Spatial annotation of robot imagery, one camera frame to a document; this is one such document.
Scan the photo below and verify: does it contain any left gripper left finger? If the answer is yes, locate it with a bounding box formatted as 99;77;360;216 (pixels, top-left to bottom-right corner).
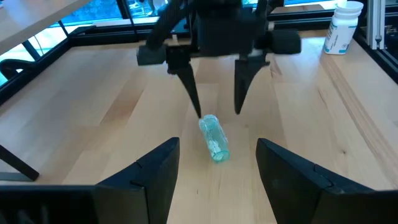
93;136;181;224

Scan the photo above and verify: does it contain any black aluminium rig frame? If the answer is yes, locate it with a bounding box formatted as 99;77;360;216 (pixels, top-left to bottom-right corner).
0;9;398;106

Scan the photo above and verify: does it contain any white plastic jar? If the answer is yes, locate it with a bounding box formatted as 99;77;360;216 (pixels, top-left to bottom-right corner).
323;1;364;55

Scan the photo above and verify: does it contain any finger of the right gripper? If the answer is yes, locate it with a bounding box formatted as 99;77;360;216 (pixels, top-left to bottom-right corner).
167;62;203;119
234;57;271;115

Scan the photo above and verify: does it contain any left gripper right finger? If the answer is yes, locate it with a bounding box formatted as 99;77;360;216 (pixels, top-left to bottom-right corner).
256;138;398;224

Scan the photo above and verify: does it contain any small green pill bottle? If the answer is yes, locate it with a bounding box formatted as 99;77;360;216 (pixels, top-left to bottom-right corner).
198;114;231;164

